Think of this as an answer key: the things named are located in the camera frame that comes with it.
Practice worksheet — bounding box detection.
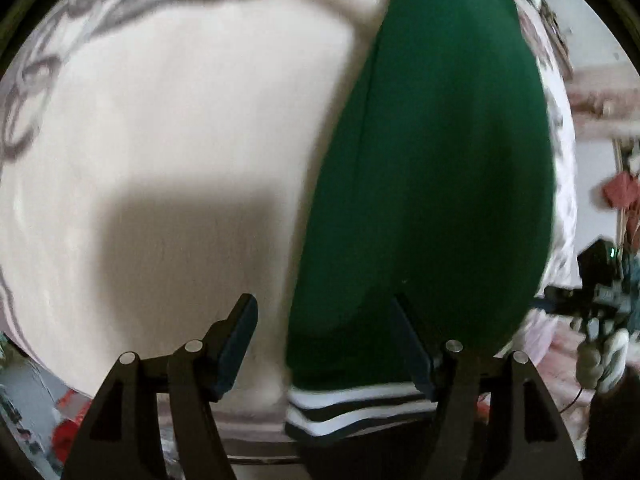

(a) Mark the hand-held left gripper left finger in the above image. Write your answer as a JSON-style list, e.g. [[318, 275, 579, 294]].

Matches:
[[60, 293, 259, 480]]

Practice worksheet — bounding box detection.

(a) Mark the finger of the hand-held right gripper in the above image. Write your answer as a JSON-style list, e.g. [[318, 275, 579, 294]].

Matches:
[[531, 287, 583, 313]]

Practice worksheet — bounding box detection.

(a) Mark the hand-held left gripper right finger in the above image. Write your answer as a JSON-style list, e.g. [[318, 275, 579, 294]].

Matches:
[[392, 294, 583, 480]]

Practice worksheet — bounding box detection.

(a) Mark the green and white varsity jacket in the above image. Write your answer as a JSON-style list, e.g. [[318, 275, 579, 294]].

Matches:
[[0, 0, 558, 448]]

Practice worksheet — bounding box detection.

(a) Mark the person's right forearm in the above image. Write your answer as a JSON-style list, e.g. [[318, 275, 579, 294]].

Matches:
[[582, 387, 640, 480]]

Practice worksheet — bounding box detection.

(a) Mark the person's right hand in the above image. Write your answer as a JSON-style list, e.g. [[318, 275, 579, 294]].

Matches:
[[575, 316, 630, 394]]

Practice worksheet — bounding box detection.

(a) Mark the pink garment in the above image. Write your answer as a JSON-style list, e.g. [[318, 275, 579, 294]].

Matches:
[[602, 170, 640, 211]]

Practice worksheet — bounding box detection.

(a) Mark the tied pink floral curtain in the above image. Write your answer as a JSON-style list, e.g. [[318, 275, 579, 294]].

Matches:
[[567, 72, 640, 136]]

